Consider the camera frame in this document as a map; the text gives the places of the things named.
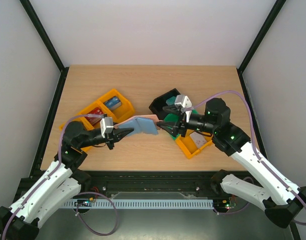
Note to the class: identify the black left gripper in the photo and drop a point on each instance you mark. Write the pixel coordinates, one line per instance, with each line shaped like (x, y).
(117, 138)

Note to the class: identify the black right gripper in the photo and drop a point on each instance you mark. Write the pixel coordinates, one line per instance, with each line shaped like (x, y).
(181, 124)

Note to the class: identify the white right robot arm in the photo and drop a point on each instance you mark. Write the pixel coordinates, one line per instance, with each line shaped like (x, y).
(279, 198)

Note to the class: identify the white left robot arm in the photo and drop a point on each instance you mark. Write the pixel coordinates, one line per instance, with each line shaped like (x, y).
(60, 182)

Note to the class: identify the teal card stack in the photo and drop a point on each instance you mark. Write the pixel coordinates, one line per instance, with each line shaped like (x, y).
(171, 101)

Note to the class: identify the pale pink card stack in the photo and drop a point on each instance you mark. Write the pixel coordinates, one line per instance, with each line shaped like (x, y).
(199, 140)

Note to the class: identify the blue card stack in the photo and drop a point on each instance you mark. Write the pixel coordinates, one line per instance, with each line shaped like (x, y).
(113, 103)

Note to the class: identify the black storage bin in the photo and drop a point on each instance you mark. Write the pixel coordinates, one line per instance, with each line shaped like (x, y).
(156, 107)

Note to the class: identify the yellow single storage bin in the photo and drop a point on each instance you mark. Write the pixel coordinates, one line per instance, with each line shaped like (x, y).
(188, 147)

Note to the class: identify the yellow triple storage bin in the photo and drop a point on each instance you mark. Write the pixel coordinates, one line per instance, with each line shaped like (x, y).
(100, 112)

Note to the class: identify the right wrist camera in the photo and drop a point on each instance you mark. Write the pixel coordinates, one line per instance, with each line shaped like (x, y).
(184, 106)

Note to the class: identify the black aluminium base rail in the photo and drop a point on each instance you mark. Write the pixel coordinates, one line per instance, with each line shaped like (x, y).
(197, 183)

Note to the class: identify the white slotted cable duct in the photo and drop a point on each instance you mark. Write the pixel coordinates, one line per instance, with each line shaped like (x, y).
(142, 204)

